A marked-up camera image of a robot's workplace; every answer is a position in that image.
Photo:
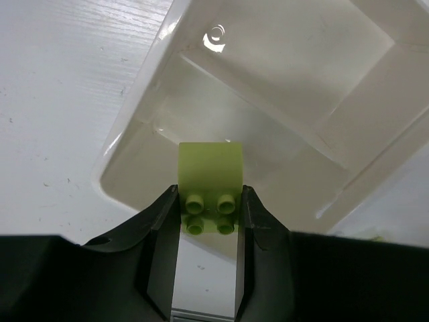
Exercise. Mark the light green lego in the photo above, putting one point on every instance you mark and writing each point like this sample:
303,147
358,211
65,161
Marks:
210,184

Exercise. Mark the white three-compartment tray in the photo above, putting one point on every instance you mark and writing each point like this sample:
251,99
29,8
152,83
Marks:
328,98

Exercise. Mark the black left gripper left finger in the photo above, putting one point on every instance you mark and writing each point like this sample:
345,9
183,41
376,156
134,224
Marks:
156,231

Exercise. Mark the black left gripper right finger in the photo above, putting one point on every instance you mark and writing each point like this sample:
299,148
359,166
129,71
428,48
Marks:
264,285

